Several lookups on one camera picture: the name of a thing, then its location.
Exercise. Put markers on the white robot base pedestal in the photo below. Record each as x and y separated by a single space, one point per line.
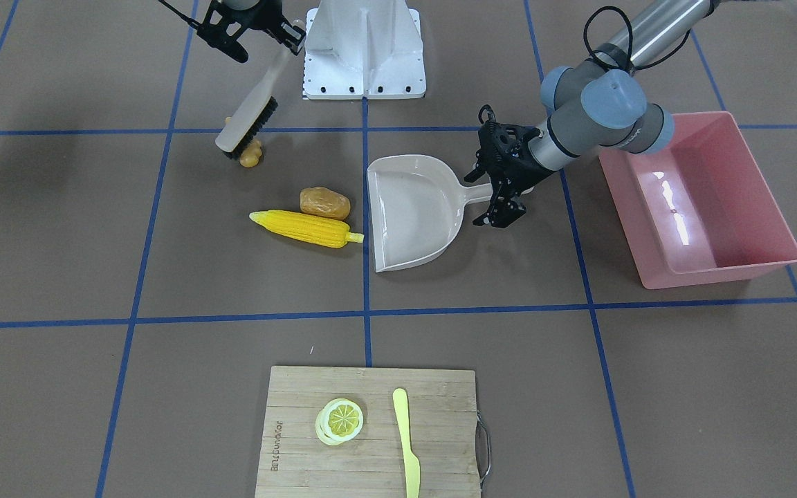
363 50

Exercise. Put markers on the wooden cutting board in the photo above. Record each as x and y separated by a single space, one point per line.
443 433

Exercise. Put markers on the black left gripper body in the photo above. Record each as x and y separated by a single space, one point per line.
521 164

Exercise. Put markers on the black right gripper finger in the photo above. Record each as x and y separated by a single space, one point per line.
291 34
225 45

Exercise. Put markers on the yellow toy corn cob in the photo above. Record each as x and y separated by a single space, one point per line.
307 228

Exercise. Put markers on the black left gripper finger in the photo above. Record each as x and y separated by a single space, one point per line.
488 125
505 206

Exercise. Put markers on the brown toy potato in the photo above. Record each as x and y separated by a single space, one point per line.
323 202

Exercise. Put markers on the yellow lemon slices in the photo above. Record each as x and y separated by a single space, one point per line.
338 422

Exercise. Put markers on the beige black-bristle brush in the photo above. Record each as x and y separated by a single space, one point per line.
254 111

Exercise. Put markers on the pink plastic bin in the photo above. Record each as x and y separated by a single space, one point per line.
699 211

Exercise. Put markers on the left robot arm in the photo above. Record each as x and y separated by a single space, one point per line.
595 104

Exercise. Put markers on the beige plastic dustpan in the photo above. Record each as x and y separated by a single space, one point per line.
417 206

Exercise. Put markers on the tan toy ginger root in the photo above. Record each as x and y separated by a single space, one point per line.
248 151

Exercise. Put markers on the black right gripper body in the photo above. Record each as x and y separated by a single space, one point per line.
265 19

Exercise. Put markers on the yellow plastic knife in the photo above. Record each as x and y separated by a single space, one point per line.
411 463

